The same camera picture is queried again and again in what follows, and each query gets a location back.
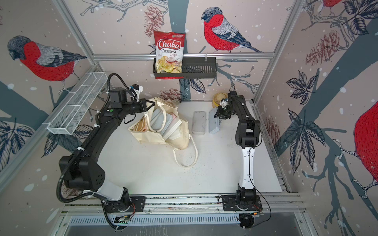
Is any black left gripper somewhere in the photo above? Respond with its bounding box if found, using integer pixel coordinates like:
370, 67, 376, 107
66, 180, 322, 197
122, 98, 155, 116

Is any light blue pencil case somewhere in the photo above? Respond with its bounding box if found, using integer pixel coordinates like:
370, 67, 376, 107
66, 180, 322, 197
209, 107, 220, 134

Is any white pencil case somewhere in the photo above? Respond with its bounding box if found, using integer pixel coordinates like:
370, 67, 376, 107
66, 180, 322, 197
150, 109, 182, 140
192, 111, 206, 135

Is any cream canvas tote bag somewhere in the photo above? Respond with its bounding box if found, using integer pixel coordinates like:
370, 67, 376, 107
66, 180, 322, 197
129, 97, 198, 169

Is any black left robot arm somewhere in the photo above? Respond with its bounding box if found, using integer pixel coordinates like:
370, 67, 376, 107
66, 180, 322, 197
56, 84, 155, 212

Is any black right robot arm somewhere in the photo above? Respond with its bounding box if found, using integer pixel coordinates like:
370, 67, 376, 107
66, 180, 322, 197
209, 90, 262, 211

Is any white pencil case in bag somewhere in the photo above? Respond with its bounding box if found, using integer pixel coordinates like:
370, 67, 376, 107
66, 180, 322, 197
150, 109, 182, 140

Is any red Chuba cassava chips bag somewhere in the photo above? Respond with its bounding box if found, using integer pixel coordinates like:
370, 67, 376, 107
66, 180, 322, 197
154, 31, 186, 80

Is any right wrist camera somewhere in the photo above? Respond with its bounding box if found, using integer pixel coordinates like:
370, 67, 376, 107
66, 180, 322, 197
220, 99, 228, 109

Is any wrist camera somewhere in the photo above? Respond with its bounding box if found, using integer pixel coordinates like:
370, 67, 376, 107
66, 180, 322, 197
220, 99, 228, 109
132, 84, 143, 94

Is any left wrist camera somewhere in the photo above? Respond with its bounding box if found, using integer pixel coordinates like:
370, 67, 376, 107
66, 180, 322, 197
132, 84, 143, 94

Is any black wire wall basket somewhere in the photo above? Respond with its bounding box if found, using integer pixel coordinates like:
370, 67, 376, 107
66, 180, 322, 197
153, 57, 217, 79

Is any white wire mesh tray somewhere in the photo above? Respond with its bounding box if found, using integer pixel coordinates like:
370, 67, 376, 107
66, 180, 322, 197
47, 72, 107, 135

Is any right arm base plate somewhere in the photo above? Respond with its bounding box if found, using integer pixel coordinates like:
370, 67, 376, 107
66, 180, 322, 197
218, 195, 262, 212

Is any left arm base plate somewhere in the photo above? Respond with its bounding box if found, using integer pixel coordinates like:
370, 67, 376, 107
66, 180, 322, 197
104, 196, 146, 213

